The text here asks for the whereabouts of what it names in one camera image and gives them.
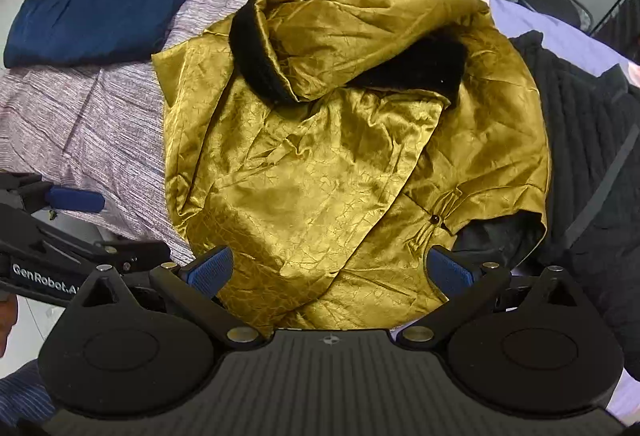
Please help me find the gold satin jacket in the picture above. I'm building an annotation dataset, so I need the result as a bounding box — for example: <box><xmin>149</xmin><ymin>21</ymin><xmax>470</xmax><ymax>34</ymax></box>
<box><xmin>152</xmin><ymin>0</ymin><xmax>551</xmax><ymax>334</ymax></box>

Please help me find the person's left hand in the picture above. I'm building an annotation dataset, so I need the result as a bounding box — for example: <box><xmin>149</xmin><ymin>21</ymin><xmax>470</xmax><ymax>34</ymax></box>
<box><xmin>0</xmin><ymin>294</ymin><xmax>18</xmax><ymax>357</ymax></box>

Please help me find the navy blue folded garment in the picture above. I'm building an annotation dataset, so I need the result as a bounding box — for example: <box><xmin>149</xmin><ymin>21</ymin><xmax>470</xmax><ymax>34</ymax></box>
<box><xmin>3</xmin><ymin>0</ymin><xmax>186</xmax><ymax>69</ymax></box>

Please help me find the black quilted garment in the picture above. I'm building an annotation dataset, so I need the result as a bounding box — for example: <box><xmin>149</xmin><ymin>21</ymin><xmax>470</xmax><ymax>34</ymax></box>
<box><xmin>454</xmin><ymin>31</ymin><xmax>639</xmax><ymax>378</ymax></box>

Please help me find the black metal rack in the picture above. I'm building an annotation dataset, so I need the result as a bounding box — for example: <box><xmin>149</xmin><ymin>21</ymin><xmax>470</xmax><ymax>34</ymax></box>
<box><xmin>590</xmin><ymin>0</ymin><xmax>640</xmax><ymax>63</ymax></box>

